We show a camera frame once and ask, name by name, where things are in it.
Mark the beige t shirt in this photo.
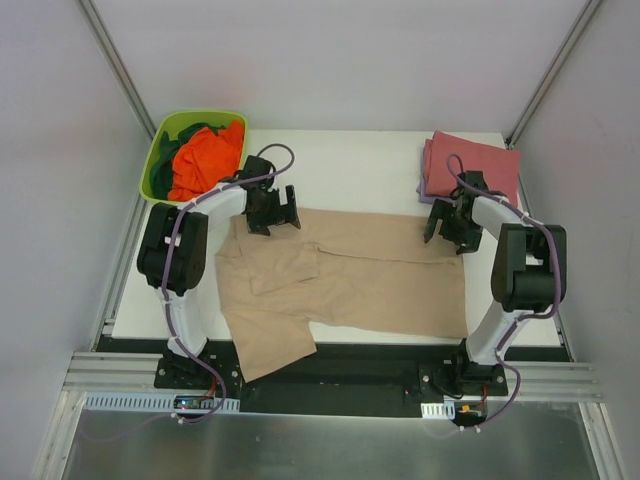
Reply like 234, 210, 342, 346
215, 209, 468, 381

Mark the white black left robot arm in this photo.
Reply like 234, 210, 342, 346
137, 147, 301, 389

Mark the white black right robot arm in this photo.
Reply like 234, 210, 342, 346
423, 171, 567, 399

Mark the folded purple t shirt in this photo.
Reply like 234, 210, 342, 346
416, 139, 433, 204

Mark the folded red t shirt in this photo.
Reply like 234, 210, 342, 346
426, 131, 521, 206

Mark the orange t shirt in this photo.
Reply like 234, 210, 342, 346
168, 120, 245, 202

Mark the green plastic basket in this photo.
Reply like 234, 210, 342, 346
139, 109, 249, 204

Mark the dark green t shirt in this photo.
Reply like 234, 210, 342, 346
150, 122, 220, 200

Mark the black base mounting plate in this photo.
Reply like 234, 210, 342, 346
94, 335, 509, 416

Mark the right white cable duct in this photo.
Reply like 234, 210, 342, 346
420, 401, 456, 420

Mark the white cable duct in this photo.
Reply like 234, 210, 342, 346
84, 392, 240, 415
420, 401, 456, 420

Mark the aluminium front frame rail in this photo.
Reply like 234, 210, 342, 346
63, 352, 604, 403

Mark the left white cable duct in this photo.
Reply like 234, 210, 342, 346
84, 392, 240, 415

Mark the right aluminium corner post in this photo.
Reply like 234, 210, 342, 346
505, 0, 605, 149

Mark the aluminium corner post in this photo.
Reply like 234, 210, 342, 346
76, 0, 156, 139
505, 0, 605, 149

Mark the left aluminium corner post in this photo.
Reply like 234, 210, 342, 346
76, 0, 156, 139

